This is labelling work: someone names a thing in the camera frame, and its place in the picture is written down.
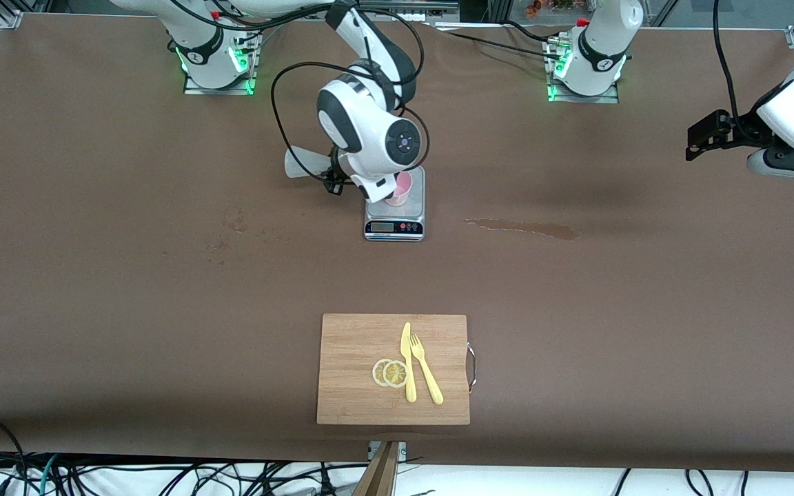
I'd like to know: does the clear sauce bottle orange cap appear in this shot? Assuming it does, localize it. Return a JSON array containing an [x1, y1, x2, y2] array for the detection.
[[284, 146, 337, 180]]

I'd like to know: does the pink plastic cup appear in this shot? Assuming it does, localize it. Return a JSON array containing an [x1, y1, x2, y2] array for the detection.
[[385, 171, 414, 207]]

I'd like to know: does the silver digital kitchen scale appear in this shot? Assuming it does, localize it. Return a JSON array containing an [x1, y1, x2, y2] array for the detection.
[[364, 165, 426, 242]]

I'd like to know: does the yellow plastic knife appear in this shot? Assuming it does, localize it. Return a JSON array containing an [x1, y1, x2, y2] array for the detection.
[[400, 322, 418, 403]]

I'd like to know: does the wooden cutting board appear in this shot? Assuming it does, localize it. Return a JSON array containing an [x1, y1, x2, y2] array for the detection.
[[316, 313, 471, 426]]

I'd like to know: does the yellow plastic fork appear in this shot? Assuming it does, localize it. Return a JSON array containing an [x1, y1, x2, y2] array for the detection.
[[409, 333, 445, 406]]

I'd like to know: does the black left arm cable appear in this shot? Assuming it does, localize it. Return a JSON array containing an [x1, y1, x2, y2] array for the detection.
[[713, 0, 744, 130]]

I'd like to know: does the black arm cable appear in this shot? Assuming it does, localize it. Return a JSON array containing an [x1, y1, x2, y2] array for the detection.
[[270, 6, 432, 185], [713, 0, 744, 130]]

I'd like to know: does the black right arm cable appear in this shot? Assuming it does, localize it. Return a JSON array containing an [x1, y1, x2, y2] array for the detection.
[[270, 6, 432, 185]]

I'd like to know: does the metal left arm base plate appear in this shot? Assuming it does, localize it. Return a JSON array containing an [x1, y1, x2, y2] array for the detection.
[[545, 34, 620, 104]]

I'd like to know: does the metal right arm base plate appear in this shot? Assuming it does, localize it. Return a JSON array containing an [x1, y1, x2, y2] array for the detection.
[[183, 26, 258, 96]]

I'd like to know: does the black cable on table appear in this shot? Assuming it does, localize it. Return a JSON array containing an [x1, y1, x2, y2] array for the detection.
[[431, 21, 563, 57]]

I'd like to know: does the small metal bracket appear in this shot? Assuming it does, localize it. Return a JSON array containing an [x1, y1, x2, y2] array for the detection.
[[368, 441, 408, 461]]

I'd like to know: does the wooden post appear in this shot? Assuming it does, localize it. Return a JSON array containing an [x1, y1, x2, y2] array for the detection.
[[352, 441, 401, 496]]

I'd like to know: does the tangled black cable bundle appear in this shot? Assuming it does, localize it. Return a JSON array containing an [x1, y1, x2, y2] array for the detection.
[[0, 451, 370, 496]]

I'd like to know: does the teal floor cable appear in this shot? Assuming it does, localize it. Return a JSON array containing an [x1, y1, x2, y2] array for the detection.
[[37, 453, 60, 495]]

